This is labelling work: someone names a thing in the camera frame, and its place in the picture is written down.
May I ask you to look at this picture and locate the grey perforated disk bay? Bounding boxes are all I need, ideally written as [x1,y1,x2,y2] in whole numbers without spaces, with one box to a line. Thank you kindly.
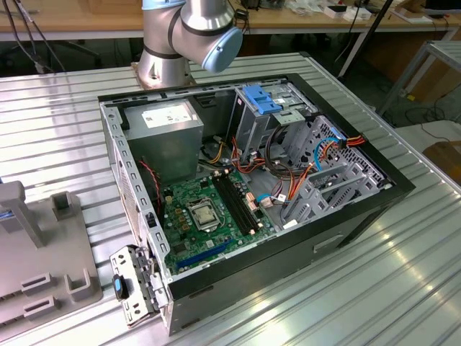
[280,115,393,231]

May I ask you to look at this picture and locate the black RAM slot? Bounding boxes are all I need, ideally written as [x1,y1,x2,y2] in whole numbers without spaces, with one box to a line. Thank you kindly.
[224,170,263,231]
[211,172,250,236]
[220,171,258,233]
[215,172,254,234]

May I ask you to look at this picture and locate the CPU socket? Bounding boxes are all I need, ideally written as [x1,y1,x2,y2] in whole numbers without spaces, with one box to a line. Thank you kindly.
[184,199,227,234]

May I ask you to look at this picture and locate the grey optical drive cage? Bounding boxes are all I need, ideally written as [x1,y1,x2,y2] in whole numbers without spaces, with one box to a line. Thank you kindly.
[232,83,318,164]

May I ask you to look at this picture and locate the green motherboard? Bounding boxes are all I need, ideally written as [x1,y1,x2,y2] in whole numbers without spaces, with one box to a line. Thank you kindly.
[160,167,278,277]

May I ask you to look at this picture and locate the silver power supply box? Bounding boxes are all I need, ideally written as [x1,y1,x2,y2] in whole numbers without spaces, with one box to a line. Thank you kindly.
[124,99,205,188]

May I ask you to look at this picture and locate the blue plastic drive latch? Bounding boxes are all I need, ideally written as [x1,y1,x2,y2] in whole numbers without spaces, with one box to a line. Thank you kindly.
[242,84,284,115]

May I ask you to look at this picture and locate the blue expansion slot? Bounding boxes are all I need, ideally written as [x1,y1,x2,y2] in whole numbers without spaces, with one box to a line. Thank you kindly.
[175,239,233,270]

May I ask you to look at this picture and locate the open black PC case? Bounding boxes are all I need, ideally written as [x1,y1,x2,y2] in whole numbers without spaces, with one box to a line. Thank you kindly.
[97,71,417,337]

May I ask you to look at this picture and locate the metal expansion card retainer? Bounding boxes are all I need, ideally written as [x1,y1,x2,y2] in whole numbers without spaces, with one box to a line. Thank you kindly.
[109,244,170,329]

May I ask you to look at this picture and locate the black blue retainer latch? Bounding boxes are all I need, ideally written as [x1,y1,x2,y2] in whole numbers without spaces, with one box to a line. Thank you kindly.
[112,273,131,301]

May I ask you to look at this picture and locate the grey parts rack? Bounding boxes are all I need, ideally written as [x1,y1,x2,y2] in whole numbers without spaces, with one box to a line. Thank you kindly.
[0,179,105,327]

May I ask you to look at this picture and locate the wooden desk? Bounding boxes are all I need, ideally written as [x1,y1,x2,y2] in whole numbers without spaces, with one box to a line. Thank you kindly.
[0,0,461,43]

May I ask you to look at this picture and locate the brown cardboard box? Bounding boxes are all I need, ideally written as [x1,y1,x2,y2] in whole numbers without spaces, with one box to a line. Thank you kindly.
[422,140,461,181]

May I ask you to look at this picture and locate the red orange power wires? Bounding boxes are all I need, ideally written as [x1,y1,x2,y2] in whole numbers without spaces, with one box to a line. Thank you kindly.
[230,136,255,176]

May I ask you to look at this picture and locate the yellow black power wires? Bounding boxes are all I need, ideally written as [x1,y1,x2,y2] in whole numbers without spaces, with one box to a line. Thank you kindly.
[210,136,228,165]

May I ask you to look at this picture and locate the black cable bundle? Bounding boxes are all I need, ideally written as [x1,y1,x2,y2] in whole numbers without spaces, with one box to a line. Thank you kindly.
[264,125,300,178]

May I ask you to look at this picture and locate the orange wire bundle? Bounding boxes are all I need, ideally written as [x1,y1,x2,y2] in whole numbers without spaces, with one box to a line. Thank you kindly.
[286,160,316,208]

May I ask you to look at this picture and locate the red black twisted wire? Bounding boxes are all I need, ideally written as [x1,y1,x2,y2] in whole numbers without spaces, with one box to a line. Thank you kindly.
[138,160,162,212]

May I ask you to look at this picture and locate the pale blue data wire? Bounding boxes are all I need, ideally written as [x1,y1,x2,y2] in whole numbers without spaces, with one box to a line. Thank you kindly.
[312,138,343,173]

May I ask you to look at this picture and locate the red orange disk power wire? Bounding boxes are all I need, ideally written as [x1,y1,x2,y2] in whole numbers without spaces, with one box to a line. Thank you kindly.
[335,133,367,149]

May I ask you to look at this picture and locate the aluminium frame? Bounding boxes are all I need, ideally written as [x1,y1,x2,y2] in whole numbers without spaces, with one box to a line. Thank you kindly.
[377,39,461,117]

